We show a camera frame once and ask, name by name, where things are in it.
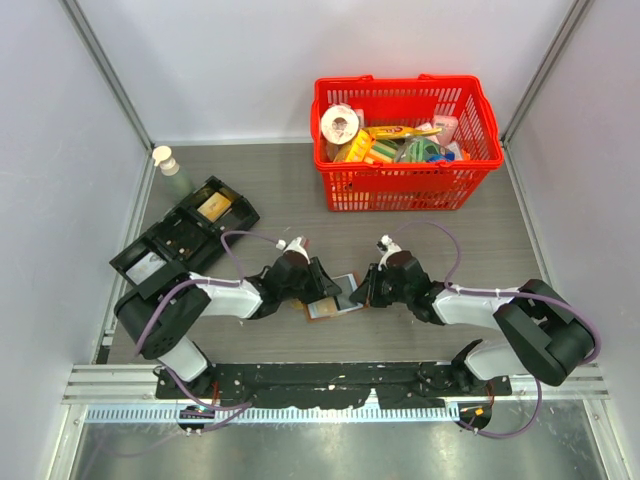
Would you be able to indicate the red plastic shopping basket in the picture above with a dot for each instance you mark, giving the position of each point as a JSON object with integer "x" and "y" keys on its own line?
{"x": 408, "y": 102}

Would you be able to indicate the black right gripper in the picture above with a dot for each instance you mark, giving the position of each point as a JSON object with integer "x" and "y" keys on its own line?
{"x": 367, "y": 292}

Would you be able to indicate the yellow green sponge pack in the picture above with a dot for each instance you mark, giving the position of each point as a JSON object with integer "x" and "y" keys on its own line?
{"x": 380, "y": 151}

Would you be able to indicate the brown leather card holder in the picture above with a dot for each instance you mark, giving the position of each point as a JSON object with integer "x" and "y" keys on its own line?
{"x": 324, "y": 309}

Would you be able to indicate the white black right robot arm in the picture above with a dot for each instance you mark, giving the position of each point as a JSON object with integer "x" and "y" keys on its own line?
{"x": 540, "y": 336}

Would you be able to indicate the blue packet in basket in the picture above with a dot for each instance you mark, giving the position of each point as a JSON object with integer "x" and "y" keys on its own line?
{"x": 448, "y": 156}

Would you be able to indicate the green soap pump bottle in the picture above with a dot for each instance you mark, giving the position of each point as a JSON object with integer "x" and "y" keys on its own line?
{"x": 177, "y": 182}

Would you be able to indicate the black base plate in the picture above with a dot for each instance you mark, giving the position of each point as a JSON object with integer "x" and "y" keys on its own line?
{"x": 396, "y": 385}

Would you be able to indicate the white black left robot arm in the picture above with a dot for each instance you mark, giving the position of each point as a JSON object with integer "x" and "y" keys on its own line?
{"x": 158, "y": 316}

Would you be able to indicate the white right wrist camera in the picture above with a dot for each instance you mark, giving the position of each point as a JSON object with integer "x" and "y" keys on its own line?
{"x": 387, "y": 247}

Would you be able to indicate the green round package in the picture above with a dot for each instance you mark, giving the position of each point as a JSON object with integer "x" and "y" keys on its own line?
{"x": 418, "y": 150}

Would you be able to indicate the gold card in tray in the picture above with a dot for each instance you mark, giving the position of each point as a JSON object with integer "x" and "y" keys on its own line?
{"x": 214, "y": 207}

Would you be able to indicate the silver card in tray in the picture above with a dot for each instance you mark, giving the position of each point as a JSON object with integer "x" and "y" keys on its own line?
{"x": 145, "y": 267}

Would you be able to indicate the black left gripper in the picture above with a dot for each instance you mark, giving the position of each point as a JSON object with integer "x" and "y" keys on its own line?
{"x": 322, "y": 286}

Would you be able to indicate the yellow snack packet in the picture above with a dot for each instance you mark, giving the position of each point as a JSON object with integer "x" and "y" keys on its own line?
{"x": 399, "y": 132}

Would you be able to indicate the aluminium rail frame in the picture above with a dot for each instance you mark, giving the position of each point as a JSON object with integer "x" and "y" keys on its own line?
{"x": 127, "y": 394}

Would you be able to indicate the pink white box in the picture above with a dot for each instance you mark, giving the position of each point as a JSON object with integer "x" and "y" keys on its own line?
{"x": 447, "y": 125}

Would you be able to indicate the black card organizer tray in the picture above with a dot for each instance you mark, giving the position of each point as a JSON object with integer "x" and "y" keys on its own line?
{"x": 188, "y": 242}

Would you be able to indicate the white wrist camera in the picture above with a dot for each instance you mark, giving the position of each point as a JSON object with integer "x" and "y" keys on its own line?
{"x": 387, "y": 247}
{"x": 298, "y": 245}

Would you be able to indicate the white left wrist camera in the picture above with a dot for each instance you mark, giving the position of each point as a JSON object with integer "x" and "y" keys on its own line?
{"x": 298, "y": 245}

